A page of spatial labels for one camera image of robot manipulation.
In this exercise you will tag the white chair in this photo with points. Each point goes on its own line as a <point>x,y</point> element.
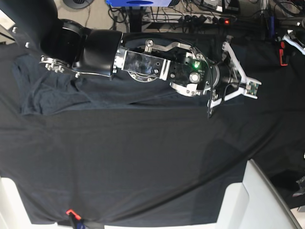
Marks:
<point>245,196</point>

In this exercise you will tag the black table cloth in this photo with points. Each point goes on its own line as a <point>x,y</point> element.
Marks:
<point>141,167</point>

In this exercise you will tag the dark grey T-shirt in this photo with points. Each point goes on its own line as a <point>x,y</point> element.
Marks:
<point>43,92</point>

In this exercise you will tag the white power strip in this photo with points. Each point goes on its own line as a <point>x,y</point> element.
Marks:
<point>175,17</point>

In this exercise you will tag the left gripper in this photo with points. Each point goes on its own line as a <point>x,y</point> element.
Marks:
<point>296,38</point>

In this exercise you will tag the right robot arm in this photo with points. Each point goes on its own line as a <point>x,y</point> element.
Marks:
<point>66,46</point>

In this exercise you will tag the blue box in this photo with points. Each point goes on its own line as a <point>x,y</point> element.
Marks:
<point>139,3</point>

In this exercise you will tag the black table leg post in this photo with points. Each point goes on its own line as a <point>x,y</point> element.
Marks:
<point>135,15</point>

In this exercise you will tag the red black clamp right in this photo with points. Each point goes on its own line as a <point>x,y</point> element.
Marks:
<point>283,56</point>

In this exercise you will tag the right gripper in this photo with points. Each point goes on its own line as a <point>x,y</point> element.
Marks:
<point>224,80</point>

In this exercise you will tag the black round chair base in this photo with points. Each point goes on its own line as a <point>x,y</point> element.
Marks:
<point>78,4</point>

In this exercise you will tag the red blue clamp bottom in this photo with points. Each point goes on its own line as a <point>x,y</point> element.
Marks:
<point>75,220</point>

